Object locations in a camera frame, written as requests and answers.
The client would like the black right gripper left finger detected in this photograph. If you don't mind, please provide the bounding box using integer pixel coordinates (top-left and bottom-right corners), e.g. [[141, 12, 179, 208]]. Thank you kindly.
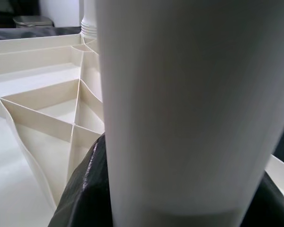
[[48, 136, 114, 227]]

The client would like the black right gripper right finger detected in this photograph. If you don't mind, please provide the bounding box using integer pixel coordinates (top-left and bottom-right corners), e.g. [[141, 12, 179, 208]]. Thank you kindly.
[[241, 169, 284, 227]]

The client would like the grey metal pedal bin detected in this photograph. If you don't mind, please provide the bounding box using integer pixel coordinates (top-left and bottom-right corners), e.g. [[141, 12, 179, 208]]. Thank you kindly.
[[13, 16, 54, 28]]

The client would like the white plastic table top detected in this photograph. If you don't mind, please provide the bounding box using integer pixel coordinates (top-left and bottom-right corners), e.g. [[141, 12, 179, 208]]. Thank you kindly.
[[0, 33, 284, 210]]

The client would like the white plastic table leg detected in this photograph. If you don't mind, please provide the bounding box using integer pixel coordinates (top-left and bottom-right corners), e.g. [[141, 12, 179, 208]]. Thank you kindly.
[[94, 0, 284, 227], [80, 0, 98, 40]]

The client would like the black table cloth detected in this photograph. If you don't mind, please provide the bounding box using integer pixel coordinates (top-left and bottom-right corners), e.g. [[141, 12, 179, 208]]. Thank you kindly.
[[0, 26, 284, 171]]

